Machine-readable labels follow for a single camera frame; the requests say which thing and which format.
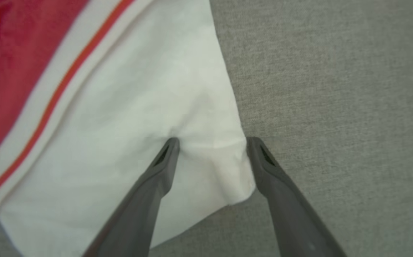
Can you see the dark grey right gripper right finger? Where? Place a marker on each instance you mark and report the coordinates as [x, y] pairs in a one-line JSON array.
[[295, 217]]

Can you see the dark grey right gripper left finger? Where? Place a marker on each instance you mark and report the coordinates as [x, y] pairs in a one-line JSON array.
[[138, 210]]

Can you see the red basketball jersey black lettering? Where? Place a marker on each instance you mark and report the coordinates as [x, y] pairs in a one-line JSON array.
[[138, 89]]

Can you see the grey fabric sofa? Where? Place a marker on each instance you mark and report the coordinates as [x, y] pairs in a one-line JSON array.
[[335, 107]]

